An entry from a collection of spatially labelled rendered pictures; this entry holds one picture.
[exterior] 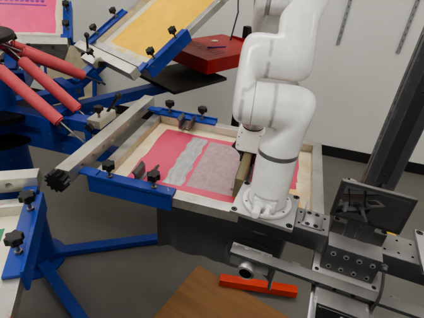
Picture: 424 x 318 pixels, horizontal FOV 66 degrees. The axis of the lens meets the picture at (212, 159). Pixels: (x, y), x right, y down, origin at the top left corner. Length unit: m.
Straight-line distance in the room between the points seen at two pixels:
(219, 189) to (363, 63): 2.28
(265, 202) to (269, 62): 0.32
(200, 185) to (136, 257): 1.12
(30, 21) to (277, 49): 1.93
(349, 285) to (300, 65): 0.50
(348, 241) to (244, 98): 0.41
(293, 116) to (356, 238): 0.34
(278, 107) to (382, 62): 2.59
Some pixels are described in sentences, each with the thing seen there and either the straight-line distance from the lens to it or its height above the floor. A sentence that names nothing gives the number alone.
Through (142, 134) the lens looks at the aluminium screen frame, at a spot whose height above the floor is 0.99.
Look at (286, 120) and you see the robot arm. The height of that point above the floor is 1.39.
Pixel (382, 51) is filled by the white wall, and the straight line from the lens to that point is 3.21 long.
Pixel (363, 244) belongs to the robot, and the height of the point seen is 1.14.
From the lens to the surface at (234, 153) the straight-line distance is 1.39.
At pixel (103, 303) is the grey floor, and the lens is 2.05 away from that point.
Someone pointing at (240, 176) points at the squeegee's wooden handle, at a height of 1.05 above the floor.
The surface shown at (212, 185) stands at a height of 0.95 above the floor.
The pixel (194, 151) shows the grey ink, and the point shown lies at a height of 0.96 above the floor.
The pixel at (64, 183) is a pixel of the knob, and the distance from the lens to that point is 1.13.
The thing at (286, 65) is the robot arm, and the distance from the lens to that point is 0.72.
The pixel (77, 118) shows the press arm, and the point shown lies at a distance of 1.47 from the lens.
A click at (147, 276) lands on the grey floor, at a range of 2.12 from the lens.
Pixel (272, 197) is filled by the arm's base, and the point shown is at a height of 1.19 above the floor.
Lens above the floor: 1.68
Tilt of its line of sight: 33 degrees down
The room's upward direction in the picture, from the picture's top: 6 degrees clockwise
